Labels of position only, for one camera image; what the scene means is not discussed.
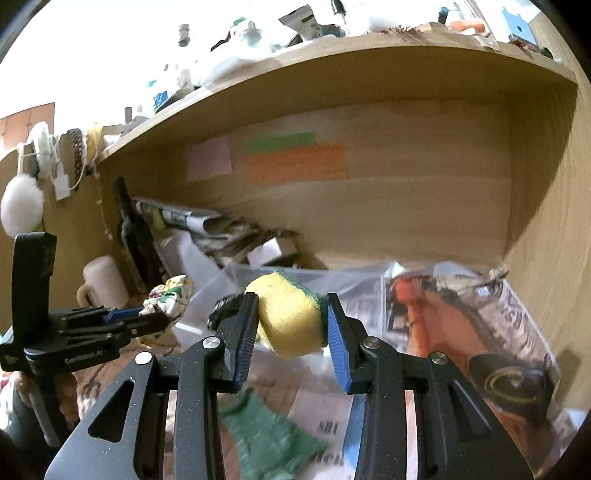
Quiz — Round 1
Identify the white paper tag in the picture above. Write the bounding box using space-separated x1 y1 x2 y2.
51 159 80 201

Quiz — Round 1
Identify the black round object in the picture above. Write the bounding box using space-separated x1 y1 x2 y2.
467 353 561 425

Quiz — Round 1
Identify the dark glass bottle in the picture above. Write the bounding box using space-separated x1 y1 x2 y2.
113 176 165 293

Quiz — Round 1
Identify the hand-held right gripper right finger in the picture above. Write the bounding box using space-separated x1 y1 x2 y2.
325 292 536 480

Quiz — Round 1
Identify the yellow sponge with green scourer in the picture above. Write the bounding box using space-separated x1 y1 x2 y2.
245 271 328 361

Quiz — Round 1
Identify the white fluffy pompom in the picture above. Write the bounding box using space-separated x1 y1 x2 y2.
1 174 45 235

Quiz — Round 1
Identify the blue plastic card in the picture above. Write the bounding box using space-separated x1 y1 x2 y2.
502 8 536 46

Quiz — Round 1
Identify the wooden shelf unit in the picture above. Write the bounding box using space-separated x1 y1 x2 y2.
0 36 591 430

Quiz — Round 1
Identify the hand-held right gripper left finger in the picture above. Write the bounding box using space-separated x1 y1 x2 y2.
45 292 260 480

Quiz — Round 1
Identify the pink sticky note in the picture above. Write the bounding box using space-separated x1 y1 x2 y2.
186 137 233 182

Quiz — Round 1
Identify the clear plastic container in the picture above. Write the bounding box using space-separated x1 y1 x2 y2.
172 231 398 361

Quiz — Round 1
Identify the stack of papers and boxes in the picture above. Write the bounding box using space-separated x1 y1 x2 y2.
131 196 259 241

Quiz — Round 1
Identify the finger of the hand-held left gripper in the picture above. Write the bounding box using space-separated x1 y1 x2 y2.
102 305 171 339

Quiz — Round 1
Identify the floral patterned cloth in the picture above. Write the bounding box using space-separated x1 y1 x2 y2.
139 274 194 348

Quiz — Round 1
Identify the green knitted cloth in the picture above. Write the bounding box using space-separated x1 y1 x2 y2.
218 387 328 480

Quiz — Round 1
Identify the white ribbed mug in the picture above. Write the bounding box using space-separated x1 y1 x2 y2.
76 255 131 309

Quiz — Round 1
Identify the newspaper sheet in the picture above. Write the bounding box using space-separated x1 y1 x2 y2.
295 261 568 480

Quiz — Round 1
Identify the green sticky note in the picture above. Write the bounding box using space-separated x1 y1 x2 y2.
245 132 317 154

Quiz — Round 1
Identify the orange sticky note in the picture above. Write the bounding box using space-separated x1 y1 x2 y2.
242 143 347 185

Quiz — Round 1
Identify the small white cardboard box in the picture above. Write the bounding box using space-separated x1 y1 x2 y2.
246 237 298 268

